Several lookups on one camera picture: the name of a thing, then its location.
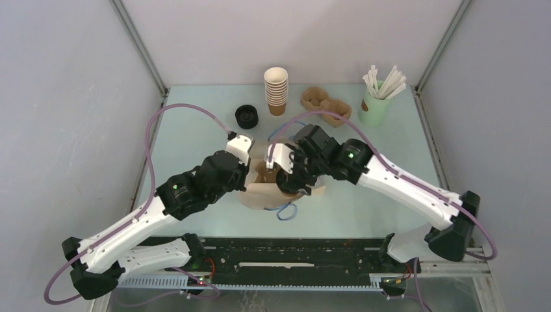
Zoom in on bundle of white wrapped straws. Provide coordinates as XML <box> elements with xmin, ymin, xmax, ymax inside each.
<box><xmin>363</xmin><ymin>65</ymin><xmax>407</xmax><ymax>100</ymax></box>

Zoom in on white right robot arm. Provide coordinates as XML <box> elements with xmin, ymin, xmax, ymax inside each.
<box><xmin>265</xmin><ymin>124</ymin><xmax>480</xmax><ymax>272</ymax></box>

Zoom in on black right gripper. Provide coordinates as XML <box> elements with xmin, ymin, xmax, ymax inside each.
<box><xmin>279</xmin><ymin>144</ymin><xmax>327</xmax><ymax>197</ymax></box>

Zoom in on stack of brown paper cups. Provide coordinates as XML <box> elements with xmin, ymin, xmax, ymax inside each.
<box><xmin>264</xmin><ymin>67</ymin><xmax>288</xmax><ymax>116</ymax></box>

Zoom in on green straw holder cup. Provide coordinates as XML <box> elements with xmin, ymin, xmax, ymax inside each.
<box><xmin>359</xmin><ymin>87</ymin><xmax>394</xmax><ymax>127</ymax></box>

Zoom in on paper takeout bag blue handles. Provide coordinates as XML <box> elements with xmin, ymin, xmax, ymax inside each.
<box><xmin>238</xmin><ymin>133</ymin><xmax>304</xmax><ymax>221</ymax></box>

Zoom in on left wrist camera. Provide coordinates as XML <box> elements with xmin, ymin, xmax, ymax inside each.
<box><xmin>225</xmin><ymin>131</ymin><xmax>255</xmax><ymax>166</ymax></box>

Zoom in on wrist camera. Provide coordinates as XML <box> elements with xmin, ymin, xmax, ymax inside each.
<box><xmin>225</xmin><ymin>131</ymin><xmax>255</xmax><ymax>166</ymax></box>
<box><xmin>264</xmin><ymin>143</ymin><xmax>294</xmax><ymax>174</ymax></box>

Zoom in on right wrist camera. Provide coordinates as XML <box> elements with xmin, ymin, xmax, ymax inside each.
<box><xmin>264</xmin><ymin>143</ymin><xmax>294</xmax><ymax>174</ymax></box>

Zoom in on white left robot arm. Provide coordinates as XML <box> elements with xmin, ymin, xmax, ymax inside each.
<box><xmin>62</xmin><ymin>150</ymin><xmax>250</xmax><ymax>300</ymax></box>

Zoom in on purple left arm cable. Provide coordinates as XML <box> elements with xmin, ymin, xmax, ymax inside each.
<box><xmin>44</xmin><ymin>103</ymin><xmax>235</xmax><ymax>307</ymax></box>

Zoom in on stack of black cup lids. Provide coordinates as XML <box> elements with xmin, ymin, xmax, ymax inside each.
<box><xmin>235</xmin><ymin>105</ymin><xmax>259</xmax><ymax>129</ymax></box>

